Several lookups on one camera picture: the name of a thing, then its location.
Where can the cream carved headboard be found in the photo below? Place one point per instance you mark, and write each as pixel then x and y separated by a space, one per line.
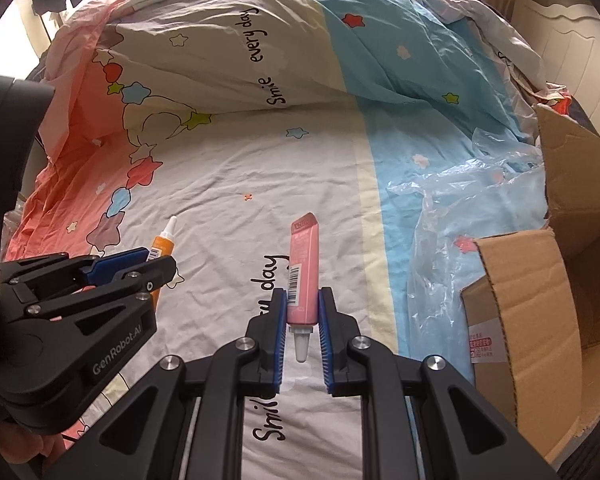
pixel 580 45

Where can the star printed quilt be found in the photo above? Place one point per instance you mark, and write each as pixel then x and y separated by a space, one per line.
pixel 220 50

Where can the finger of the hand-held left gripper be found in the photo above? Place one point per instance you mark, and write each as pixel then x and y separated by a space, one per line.
pixel 115 265
pixel 150 275

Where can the clear plastic bag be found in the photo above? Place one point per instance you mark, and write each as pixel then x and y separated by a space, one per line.
pixel 445 200

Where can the brown cardboard box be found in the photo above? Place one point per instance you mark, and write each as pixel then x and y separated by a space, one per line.
pixel 525 285

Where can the orange tube with white cap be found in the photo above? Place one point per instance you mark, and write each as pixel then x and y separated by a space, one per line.
pixel 161 247

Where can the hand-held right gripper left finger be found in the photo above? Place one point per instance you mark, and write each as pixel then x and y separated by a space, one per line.
pixel 278 340

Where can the star printed bed sheet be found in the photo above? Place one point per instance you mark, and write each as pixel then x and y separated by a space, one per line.
pixel 220 185

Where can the pink tube with white cap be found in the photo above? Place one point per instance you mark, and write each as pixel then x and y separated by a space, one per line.
pixel 302 280

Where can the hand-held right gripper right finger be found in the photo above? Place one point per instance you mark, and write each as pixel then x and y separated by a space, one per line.
pixel 326 340

